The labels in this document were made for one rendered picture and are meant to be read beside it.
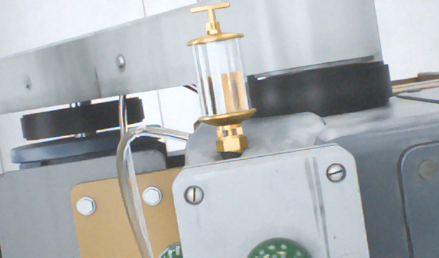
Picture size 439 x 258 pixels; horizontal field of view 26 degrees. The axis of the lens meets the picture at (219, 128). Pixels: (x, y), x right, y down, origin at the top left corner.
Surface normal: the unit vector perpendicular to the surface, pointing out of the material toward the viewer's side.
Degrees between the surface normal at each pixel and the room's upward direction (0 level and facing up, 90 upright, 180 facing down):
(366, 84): 90
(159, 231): 90
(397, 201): 90
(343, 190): 90
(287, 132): 22
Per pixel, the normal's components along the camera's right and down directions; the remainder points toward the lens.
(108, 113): 0.50, -0.04
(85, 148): 0.13, 0.04
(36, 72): -0.79, 0.16
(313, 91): -0.11, 0.07
